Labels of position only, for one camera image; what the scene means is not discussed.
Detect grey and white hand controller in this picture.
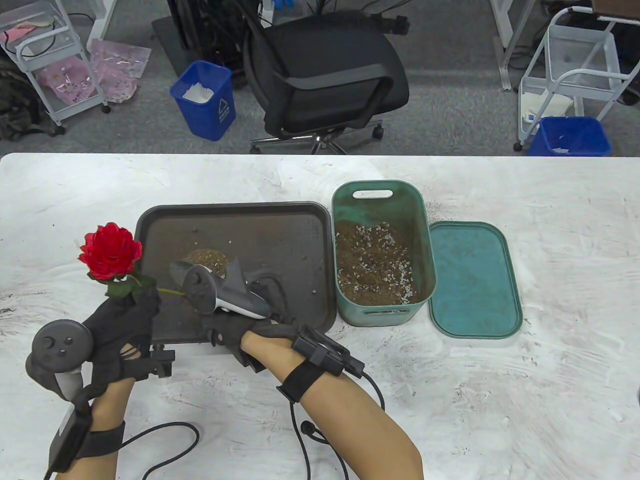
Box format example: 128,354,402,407
182,257,291,321

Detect blue bin with white symbol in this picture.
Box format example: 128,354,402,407
169,60,237,142

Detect teal plastic storage box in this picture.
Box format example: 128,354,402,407
332,181,438,327

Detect teal plastic lid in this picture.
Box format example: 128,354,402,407
428,221,524,340

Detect plain blue bin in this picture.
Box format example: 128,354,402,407
526,116,613,157

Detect potting mix crumbs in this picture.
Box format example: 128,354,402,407
190,227,321,301

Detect black office chair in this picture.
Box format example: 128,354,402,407
243,10,411,156

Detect brown cardboard box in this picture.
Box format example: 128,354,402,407
590,0,640,21

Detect person's left forearm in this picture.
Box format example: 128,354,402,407
55,377,137,480

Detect pink plastic bag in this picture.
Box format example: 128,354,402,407
90,39,152,104
37,56,101,106

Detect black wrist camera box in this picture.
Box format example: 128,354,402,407
44,402,126,476

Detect green garden trowel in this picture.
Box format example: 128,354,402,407
169,261,193,287

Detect white box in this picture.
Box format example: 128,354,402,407
520,92,573,126

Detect person's right forearm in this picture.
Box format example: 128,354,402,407
240,330,425,480

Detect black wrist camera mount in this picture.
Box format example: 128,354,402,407
276,325,366,403

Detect white mesh rolling cart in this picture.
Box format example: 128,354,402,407
513,7,640,152

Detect person's right hand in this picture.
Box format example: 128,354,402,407
201,312,302,374

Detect brown potting mix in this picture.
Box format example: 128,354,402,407
335,222,419,306
182,248,230,278

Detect crumpled white paper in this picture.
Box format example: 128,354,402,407
182,84,216,104

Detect dark fabric bag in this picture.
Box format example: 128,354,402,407
0,52,66,142

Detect black computer tower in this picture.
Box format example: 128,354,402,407
167,0,263,71

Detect brown plastic tray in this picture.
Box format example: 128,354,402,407
135,201,337,346

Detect person's left hand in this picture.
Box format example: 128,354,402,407
80,287,162,398

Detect red artificial rose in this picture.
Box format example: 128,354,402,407
78,222,187,301

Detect white desk leg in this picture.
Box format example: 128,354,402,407
87,0,131,53
490,0,536,92

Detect black cable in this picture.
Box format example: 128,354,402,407
290,372,386,480
122,422,201,480

